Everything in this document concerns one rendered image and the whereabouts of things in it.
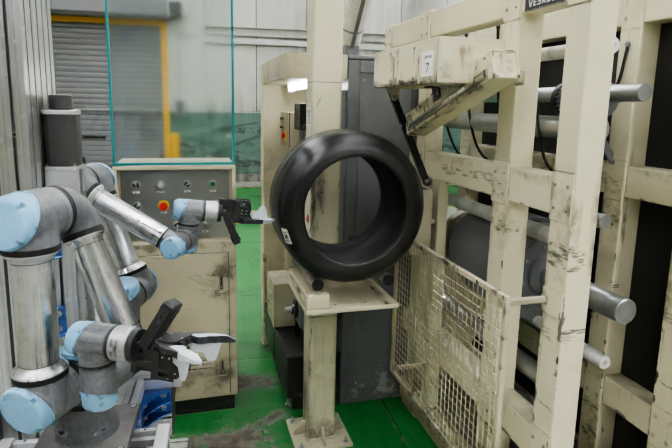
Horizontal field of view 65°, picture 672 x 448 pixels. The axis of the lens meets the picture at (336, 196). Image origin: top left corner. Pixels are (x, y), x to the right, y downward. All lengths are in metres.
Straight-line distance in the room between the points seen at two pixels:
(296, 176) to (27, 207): 0.94
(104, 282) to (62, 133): 0.46
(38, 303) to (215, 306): 1.52
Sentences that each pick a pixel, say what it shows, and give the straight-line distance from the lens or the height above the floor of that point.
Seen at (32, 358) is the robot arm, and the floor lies 1.00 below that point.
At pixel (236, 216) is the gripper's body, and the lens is 1.95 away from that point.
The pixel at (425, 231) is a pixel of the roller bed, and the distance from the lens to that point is 2.43.
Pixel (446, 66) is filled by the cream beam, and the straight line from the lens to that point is 1.78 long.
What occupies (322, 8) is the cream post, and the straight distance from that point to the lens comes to 2.31.
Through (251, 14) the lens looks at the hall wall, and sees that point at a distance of 11.23.
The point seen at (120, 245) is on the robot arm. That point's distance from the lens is 2.06.
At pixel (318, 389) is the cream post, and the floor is 0.27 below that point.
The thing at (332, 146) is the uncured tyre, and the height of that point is 1.42.
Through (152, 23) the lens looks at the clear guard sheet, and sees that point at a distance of 2.62.
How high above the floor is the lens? 1.55
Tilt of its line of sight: 10 degrees down
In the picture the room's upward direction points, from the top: 1 degrees clockwise
